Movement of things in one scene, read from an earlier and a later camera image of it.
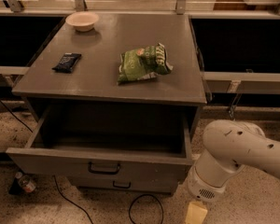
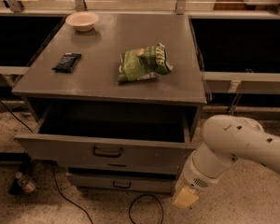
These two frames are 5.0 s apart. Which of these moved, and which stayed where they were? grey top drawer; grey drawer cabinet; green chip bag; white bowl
Moved: grey top drawer
Stayed: grey drawer cabinet; green chip bag; white bowl
